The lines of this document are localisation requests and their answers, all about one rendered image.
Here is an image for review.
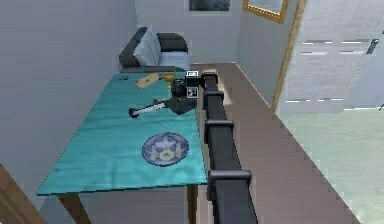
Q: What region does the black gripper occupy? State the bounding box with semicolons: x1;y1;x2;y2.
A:
128;78;198;119

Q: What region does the yellow plate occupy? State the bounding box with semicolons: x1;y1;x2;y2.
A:
134;73;161;90

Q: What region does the yellow cup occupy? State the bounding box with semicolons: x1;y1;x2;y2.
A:
159;72;177;89

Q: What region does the teal top wooden table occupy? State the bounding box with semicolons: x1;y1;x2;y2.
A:
36;71;209;224

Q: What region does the blue patterned bowl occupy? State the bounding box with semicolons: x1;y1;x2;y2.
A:
141;131;190;168

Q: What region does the dark grey sofa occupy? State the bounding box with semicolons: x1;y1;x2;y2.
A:
118;26;191;74

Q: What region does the light grey pillow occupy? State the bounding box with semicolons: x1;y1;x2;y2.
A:
132;25;163;68

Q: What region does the dark framed picture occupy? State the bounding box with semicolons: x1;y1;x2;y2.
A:
188;0;232;12

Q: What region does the gold framed picture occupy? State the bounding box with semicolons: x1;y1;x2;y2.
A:
241;0;290;25

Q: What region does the brown wooden furniture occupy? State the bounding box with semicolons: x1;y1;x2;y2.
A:
0;163;48;224

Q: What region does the white room door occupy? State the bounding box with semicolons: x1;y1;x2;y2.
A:
276;0;384;118

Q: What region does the black door handle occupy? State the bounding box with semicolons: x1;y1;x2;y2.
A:
365;38;380;55

